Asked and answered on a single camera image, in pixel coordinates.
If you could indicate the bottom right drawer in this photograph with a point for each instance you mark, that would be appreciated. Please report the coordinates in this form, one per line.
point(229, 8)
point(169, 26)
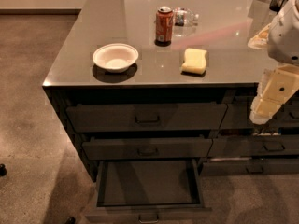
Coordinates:
point(250, 167)

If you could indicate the top left drawer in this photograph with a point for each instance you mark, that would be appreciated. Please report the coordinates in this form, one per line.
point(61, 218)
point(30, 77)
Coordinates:
point(146, 117)

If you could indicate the open bottom left drawer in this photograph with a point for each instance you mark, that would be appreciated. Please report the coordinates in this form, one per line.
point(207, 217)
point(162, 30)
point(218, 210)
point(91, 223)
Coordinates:
point(147, 192)

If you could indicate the clear plastic water bottle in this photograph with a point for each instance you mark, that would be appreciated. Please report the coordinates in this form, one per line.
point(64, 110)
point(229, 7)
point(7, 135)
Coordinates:
point(185, 17)

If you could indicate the small black floor object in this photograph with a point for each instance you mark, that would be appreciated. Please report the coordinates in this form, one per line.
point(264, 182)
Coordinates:
point(3, 170)

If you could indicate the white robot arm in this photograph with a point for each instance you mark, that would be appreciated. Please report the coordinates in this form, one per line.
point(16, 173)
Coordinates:
point(281, 39)

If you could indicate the white paper bowl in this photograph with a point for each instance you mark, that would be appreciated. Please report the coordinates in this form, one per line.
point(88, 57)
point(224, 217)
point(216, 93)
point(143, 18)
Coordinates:
point(115, 58)

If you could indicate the middle left drawer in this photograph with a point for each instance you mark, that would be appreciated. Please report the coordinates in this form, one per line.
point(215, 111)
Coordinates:
point(146, 148)

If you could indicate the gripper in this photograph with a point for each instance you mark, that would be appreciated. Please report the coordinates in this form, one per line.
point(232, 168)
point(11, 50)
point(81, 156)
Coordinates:
point(285, 36)

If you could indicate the middle right drawer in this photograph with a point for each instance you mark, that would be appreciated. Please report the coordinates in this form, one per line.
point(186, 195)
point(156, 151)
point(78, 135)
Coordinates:
point(245, 146)

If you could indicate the orange soda can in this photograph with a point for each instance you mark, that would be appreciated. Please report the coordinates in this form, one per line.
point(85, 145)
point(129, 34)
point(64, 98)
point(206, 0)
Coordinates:
point(164, 25)

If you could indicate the yellow sponge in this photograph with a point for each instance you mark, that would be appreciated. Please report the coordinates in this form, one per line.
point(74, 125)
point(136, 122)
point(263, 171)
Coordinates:
point(195, 61)

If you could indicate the dark grey drawer cabinet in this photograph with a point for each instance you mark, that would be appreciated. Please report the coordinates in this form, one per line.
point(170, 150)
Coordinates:
point(233, 69)

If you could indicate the black object at floor edge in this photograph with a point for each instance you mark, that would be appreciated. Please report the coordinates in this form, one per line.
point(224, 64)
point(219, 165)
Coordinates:
point(71, 220)

